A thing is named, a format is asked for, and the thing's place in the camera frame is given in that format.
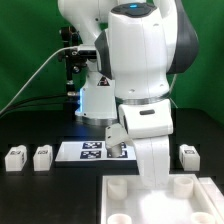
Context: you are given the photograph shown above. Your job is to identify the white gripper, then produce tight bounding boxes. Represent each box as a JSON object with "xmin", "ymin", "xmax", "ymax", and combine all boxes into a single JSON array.
[{"xmin": 105, "ymin": 99, "xmax": 173, "ymax": 188}]

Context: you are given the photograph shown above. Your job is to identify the white square tabletop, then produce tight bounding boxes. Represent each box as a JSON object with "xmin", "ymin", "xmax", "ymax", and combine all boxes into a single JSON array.
[{"xmin": 100, "ymin": 174, "xmax": 224, "ymax": 224}]

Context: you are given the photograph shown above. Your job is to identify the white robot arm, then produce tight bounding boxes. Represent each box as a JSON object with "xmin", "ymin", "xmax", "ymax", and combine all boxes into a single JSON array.
[{"xmin": 58, "ymin": 0, "xmax": 198, "ymax": 188}]

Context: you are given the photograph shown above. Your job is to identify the white marker sheet with tags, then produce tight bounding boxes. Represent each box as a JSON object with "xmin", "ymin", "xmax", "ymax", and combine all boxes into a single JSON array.
[{"xmin": 55, "ymin": 141, "xmax": 136, "ymax": 162}]

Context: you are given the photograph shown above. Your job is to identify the white obstacle fence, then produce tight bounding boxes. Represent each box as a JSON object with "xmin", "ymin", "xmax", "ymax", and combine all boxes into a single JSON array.
[{"xmin": 199, "ymin": 177, "xmax": 224, "ymax": 218}]

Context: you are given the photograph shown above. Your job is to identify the black cables on table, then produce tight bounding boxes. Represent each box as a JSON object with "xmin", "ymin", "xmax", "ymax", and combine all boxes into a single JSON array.
[{"xmin": 0, "ymin": 94, "xmax": 76, "ymax": 118}]

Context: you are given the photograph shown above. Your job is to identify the black camera on stand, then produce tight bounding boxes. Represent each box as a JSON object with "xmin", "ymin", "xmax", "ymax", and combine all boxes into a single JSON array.
[{"xmin": 71, "ymin": 45, "xmax": 97, "ymax": 59}]

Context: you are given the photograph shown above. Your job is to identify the grey camera cable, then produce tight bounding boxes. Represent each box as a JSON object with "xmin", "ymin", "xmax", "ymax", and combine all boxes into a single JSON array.
[{"xmin": 0, "ymin": 46, "xmax": 78, "ymax": 116}]

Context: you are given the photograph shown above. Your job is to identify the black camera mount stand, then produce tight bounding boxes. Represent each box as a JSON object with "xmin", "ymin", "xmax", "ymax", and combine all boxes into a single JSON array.
[{"xmin": 58, "ymin": 26, "xmax": 86, "ymax": 111}]

